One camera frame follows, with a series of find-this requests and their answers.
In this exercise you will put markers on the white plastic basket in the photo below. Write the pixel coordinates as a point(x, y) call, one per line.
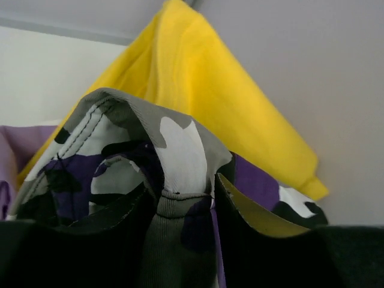
point(55, 122)

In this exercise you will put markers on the grey black white camouflage trousers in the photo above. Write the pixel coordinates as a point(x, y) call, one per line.
point(114, 142)

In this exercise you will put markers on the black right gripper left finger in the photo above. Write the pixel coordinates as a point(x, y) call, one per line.
point(101, 250)

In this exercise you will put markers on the purple trousers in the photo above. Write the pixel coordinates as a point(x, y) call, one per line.
point(18, 145)

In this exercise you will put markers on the yellow trousers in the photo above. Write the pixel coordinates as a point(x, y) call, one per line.
point(179, 62)

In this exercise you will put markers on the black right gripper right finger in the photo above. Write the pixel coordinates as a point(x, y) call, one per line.
point(261, 249)

